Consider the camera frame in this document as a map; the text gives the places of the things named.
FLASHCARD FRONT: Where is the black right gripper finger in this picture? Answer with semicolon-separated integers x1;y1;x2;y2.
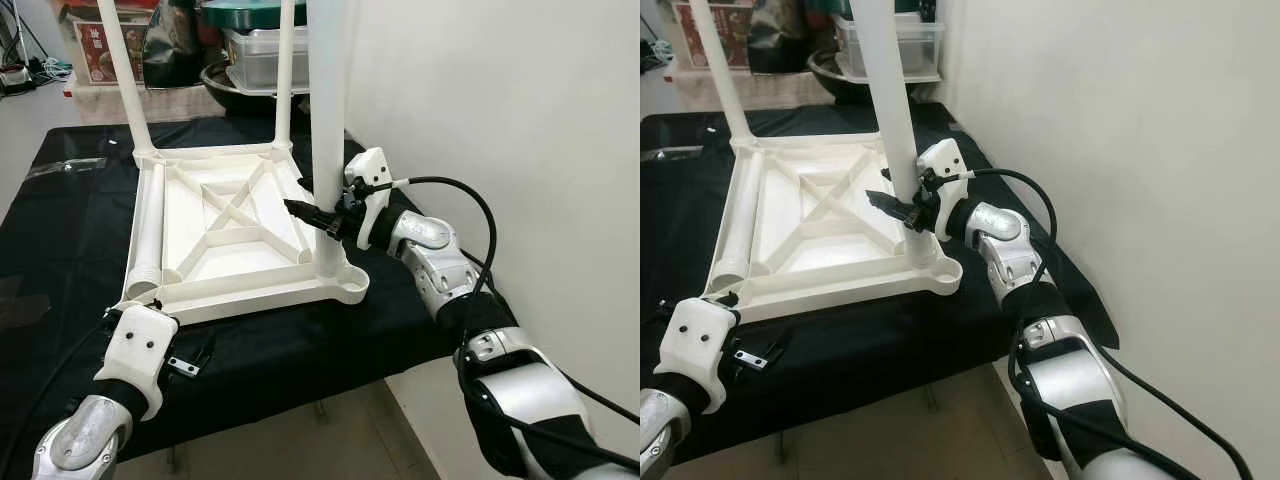
284;198;341;234
865;190;917;227

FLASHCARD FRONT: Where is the white plastic table top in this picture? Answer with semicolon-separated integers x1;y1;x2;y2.
115;140;371;326
703;133;964;323

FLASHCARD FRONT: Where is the black tablecloth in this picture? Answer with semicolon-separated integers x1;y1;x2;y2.
0;115;471;471
640;103;1121;466

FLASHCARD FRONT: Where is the clear plastic storage container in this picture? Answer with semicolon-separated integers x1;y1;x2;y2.
222;25;313;93
830;15;946;81

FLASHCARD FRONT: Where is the beige cloth covered bench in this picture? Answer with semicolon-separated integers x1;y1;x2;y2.
65;80;236;126

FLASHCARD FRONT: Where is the black bag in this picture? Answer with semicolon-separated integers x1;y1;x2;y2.
745;0;816;76
143;0;216;89

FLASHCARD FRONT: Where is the dark green pot lid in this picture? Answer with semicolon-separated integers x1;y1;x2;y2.
200;0;311;29

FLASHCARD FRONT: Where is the upright vacuum cleaner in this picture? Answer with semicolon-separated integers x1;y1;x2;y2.
0;60;36;96

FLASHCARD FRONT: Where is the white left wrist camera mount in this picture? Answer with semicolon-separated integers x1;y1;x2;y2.
665;297;743;416
95;303;181;421

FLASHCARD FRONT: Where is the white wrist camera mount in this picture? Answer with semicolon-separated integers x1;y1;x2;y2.
95;303;181;421
665;297;743;416
343;147;393;251
915;138;969;241

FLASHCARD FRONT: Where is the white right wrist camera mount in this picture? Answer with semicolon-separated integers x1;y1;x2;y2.
915;138;969;241
343;147;393;251

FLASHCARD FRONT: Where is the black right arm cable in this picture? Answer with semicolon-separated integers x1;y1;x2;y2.
935;167;1256;480
360;175;641;471

